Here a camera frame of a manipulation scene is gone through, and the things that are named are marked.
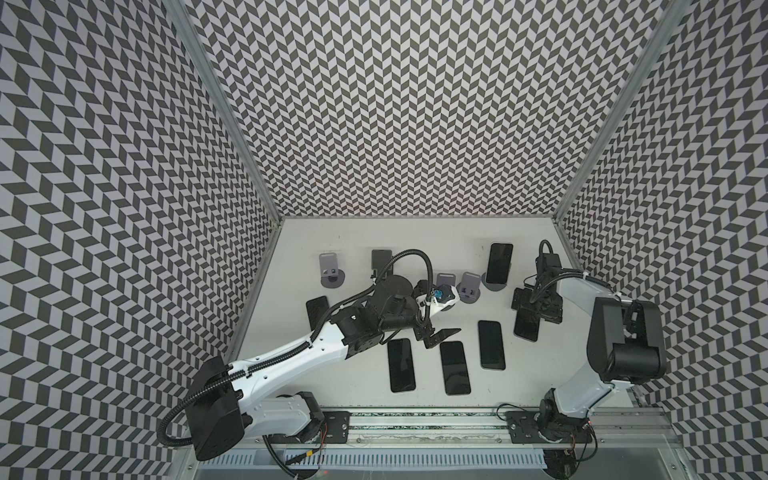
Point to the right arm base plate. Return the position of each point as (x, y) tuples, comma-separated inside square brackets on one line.
[(522, 427)]

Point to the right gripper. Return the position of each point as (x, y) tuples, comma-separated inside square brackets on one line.
[(537, 305)]

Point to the grey round-base phone stand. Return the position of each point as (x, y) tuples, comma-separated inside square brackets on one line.
[(331, 276)]

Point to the grey round stand centre-right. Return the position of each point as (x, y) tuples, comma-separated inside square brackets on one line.
[(469, 288)]

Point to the aluminium front rail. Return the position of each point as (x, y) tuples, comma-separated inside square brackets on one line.
[(486, 427)]

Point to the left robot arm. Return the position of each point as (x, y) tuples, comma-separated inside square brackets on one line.
[(227, 402)]

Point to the grey round stand far right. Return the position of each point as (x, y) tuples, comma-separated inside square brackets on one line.
[(494, 287)]

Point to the white ribbed vent strip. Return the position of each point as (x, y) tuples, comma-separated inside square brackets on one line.
[(389, 460)]

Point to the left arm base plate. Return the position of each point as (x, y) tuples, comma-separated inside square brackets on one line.
[(333, 427)]

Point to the black rectangular phone stand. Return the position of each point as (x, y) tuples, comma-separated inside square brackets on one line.
[(380, 263)]

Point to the grey round stand centre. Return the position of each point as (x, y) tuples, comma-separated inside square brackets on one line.
[(445, 280)]

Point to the black phone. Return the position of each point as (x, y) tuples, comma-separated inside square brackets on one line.
[(401, 366), (315, 309), (527, 325), (499, 261), (454, 367), (491, 345)]

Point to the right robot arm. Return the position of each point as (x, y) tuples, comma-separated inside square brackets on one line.
[(625, 344)]

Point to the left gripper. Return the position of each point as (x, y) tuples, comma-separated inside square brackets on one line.
[(428, 331)]

